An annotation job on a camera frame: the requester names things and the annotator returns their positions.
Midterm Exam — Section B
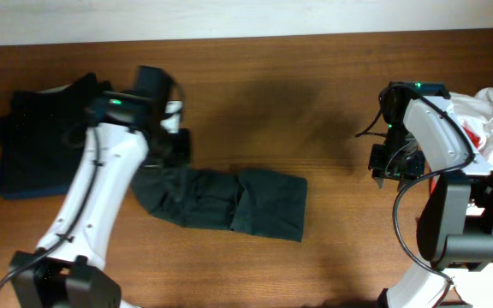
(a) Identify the dark green Nike t-shirt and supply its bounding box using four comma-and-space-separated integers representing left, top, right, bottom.
131, 166, 308, 242

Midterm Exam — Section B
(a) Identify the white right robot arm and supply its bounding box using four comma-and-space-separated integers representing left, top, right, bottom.
368, 81, 493, 308

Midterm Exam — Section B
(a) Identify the folded dark clothes stack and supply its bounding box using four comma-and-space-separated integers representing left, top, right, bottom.
0, 73, 112, 199

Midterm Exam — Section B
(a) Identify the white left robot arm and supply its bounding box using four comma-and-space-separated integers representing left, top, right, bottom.
6, 66, 308, 307

